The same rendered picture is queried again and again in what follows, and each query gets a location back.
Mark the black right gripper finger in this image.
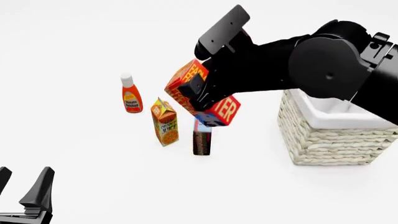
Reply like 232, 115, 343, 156
178, 75, 208, 111

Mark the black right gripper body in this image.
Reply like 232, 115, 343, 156
194, 55, 248, 112

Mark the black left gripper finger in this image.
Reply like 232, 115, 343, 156
0, 166, 13, 196
19, 166, 55, 215

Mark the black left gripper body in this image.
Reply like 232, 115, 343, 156
0, 205, 53, 224

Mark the red and orange butter box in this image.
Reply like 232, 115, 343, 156
164, 58, 242, 127

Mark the woven basket with white lining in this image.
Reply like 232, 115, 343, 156
277, 88, 398, 167

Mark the orange juice carton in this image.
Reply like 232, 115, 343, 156
150, 96, 180, 147

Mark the dark brown box blue top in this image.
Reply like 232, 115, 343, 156
192, 116, 213, 157

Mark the flat black plate on stalk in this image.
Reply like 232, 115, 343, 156
197, 4, 251, 58

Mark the red ketchup bottle white cap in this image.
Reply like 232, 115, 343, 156
120, 72, 144, 114

